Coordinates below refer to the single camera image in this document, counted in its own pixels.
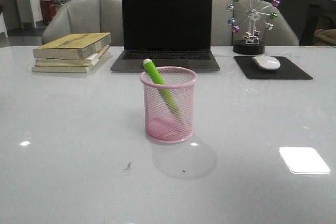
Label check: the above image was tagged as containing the middle cream book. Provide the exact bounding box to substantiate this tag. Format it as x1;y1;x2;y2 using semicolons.
35;46;110;67

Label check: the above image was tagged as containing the top yellow book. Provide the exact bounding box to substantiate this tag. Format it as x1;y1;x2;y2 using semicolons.
33;33;111;60

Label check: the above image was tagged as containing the ferris wheel desk ornament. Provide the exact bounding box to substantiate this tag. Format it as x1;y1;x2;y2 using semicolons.
226;0;281;55

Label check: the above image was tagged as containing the white computer mouse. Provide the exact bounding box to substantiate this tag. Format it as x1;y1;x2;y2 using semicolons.
252;55;281;70

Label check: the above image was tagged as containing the green marker pen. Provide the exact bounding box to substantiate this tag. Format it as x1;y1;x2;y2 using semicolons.
143;59;184;124

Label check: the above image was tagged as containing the grey open laptop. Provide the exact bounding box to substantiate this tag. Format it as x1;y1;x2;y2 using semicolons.
111;0;220;72

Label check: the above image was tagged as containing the red trash bin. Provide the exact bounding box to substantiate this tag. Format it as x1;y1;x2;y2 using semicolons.
39;0;56;25

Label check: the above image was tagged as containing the cream book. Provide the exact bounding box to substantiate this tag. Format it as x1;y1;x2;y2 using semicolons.
35;46;110;67
30;52;109;73

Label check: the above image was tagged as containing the black mouse pad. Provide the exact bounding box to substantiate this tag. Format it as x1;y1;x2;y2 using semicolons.
234;56;313;80

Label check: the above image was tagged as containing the pink mesh pen holder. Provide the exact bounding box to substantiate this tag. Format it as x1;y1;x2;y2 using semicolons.
140;67;197;143

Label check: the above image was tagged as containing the bottom cream book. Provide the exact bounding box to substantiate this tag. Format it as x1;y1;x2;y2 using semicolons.
30;52;109;73

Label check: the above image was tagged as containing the right grey armchair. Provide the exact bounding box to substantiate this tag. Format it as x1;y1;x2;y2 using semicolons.
211;0;299;46

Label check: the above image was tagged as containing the grey armchair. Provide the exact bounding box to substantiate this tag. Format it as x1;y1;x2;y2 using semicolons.
41;0;124;46
211;0;299;46

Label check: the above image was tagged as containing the left grey armchair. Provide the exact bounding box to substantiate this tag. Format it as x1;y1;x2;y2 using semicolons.
41;0;124;46

